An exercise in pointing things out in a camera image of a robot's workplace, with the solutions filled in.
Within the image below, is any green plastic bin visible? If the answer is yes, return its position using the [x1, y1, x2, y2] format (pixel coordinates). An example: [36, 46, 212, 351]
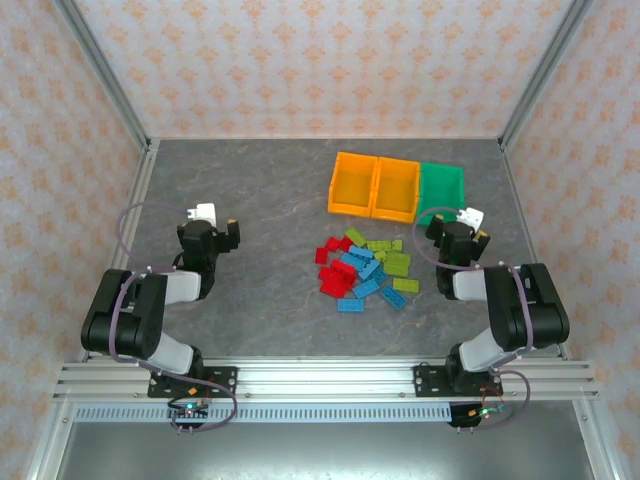
[415, 161, 466, 226]

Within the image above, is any orange plastic bin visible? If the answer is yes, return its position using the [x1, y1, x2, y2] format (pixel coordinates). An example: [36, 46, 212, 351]
[327, 151, 379, 218]
[369, 156, 421, 224]

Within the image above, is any circuit board with LED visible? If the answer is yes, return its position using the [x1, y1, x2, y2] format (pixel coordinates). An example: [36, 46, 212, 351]
[446, 401, 510, 431]
[166, 399, 211, 432]

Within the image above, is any grey metal sheet panel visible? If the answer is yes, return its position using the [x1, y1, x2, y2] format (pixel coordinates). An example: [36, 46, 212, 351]
[54, 422, 601, 480]

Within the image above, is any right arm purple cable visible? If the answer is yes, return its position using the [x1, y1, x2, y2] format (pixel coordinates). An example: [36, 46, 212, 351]
[413, 206, 532, 432]

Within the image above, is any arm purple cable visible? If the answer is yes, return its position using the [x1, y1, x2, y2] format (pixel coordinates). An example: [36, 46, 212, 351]
[108, 202, 239, 432]
[413, 206, 532, 432]

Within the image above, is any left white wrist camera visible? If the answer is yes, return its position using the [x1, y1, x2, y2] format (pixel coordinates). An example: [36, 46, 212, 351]
[183, 201, 219, 227]

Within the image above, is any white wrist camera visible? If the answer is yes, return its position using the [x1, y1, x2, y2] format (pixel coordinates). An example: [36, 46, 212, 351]
[183, 201, 219, 227]
[455, 206, 486, 232]

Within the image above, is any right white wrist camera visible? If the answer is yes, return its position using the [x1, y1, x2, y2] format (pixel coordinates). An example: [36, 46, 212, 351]
[455, 206, 486, 232]

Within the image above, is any aluminium table side rail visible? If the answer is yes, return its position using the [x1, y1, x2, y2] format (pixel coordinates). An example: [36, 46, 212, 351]
[498, 141, 572, 361]
[74, 139, 162, 364]

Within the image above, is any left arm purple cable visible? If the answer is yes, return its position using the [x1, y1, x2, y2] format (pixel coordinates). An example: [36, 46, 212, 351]
[108, 202, 239, 432]

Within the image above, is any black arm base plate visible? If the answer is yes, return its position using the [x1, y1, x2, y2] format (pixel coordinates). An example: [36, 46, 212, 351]
[412, 363, 504, 399]
[147, 366, 239, 399]

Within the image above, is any wide aluminium base rail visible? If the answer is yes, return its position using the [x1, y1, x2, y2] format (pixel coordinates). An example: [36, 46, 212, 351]
[52, 355, 601, 401]

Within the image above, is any aluminium frame post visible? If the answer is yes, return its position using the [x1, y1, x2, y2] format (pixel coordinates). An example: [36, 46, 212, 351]
[498, 0, 597, 153]
[52, 0, 161, 154]

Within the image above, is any grey slotted cable duct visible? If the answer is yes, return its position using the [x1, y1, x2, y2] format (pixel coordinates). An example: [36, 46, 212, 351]
[74, 404, 454, 425]

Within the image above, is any aluminium lower frame rail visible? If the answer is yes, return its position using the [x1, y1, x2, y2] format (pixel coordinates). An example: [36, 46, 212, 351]
[24, 399, 76, 480]
[572, 399, 621, 480]

